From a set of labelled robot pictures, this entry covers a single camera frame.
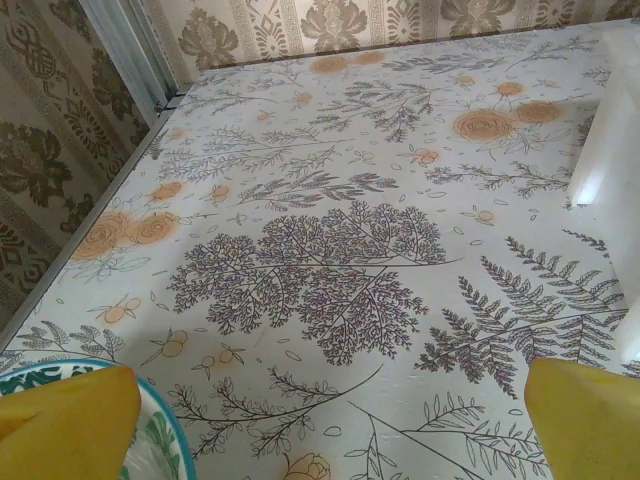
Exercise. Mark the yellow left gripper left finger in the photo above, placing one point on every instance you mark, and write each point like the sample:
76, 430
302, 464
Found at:
65, 430

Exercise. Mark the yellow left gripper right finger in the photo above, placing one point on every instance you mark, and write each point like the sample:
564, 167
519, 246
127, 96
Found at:
590, 425

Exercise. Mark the green patterned bowl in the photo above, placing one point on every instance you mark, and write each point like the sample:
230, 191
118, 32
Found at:
160, 430

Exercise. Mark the white plastic bin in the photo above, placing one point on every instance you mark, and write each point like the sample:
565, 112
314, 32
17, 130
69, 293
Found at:
610, 150

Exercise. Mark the aluminium table side rail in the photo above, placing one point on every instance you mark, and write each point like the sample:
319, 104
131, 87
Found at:
97, 200

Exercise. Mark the aluminium frame post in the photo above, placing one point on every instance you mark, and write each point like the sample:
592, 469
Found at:
135, 50

